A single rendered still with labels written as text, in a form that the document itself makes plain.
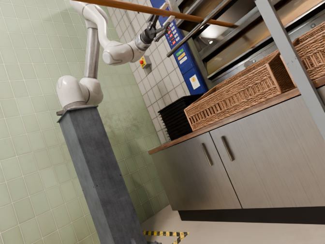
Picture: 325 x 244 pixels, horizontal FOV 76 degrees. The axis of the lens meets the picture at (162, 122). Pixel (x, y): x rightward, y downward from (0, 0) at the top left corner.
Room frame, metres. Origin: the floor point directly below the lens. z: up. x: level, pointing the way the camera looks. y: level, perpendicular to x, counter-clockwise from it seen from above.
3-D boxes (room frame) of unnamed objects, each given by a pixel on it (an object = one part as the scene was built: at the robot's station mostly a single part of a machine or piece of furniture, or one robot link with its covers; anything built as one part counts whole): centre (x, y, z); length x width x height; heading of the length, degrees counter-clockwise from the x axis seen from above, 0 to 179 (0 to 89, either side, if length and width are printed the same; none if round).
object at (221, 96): (1.27, -0.51, 0.72); 0.56 x 0.49 x 0.28; 44
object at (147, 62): (2.10, -0.07, 1.46); 0.10 x 0.07 x 0.10; 42
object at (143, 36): (1.12, -0.13, 1.19); 0.09 x 0.07 x 0.08; 42
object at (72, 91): (1.40, 0.52, 1.17); 0.18 x 0.16 x 0.22; 162
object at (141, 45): (1.18, -0.08, 1.19); 0.09 x 0.06 x 0.09; 132
